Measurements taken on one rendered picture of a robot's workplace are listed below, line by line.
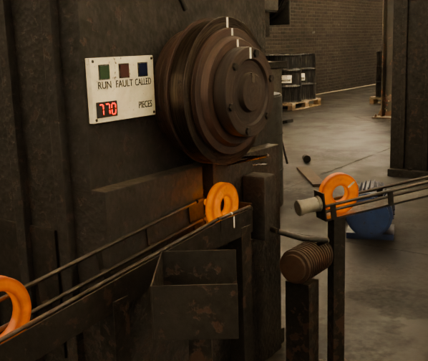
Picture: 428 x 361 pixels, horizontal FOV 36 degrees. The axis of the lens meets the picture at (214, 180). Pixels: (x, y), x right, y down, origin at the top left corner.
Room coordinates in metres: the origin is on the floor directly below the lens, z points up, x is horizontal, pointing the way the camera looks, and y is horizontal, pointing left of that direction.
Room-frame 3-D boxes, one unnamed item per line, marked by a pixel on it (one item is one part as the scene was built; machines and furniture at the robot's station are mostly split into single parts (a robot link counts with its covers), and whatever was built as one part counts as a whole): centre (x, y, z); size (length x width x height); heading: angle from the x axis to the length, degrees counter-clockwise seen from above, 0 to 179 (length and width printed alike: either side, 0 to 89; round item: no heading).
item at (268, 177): (2.33, -0.16, 0.68); 0.11 x 0.08 x 0.24; 54
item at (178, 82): (2.13, -0.03, 1.11); 0.47 x 0.06 x 0.47; 144
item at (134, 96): (1.92, 0.26, 1.15); 0.26 x 0.02 x 0.18; 144
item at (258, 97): (2.07, -0.11, 1.11); 0.28 x 0.06 x 0.28; 144
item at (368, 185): (4.18, -1.03, 0.17); 0.57 x 0.31 x 0.34; 164
